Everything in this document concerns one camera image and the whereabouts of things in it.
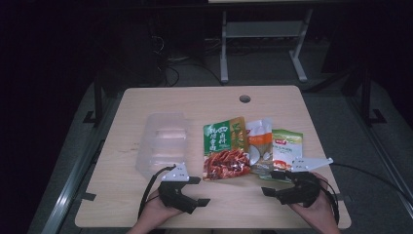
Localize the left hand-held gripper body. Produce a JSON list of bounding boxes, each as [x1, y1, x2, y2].
[[158, 163, 199, 215]]

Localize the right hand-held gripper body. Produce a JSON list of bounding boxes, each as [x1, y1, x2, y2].
[[275, 156, 334, 209]]

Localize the light green seasoning packet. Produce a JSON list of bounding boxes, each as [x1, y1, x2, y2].
[[259, 129, 304, 183]]

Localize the white and orange seasoning packet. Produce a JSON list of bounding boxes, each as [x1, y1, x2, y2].
[[244, 117, 275, 176]]

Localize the green seasoning packet meat picture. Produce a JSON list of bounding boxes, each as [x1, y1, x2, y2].
[[203, 116, 251, 181]]

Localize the clear plastic storage container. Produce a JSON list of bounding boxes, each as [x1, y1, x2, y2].
[[135, 111, 190, 179]]

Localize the person's left hand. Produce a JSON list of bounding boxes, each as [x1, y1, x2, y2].
[[139, 189, 183, 228]]

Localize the person's right hand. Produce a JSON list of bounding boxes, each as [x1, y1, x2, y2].
[[288, 172, 339, 227]]

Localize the black metal stand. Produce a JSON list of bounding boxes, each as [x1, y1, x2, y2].
[[358, 67, 388, 127]]

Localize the white metal stand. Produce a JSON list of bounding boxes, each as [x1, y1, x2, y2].
[[219, 8, 315, 84]]

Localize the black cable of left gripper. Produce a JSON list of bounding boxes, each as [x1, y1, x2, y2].
[[137, 165, 177, 219]]

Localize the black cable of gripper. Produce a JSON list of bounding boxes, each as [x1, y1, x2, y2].
[[329, 162, 413, 205], [137, 165, 177, 219]]

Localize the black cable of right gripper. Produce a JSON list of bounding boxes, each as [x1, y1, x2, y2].
[[329, 162, 413, 205]]

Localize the grey metal rail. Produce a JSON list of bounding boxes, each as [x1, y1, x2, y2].
[[349, 97, 413, 209], [40, 123, 110, 234]]

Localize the black floor cables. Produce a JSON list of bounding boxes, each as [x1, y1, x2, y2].
[[151, 32, 226, 88]]

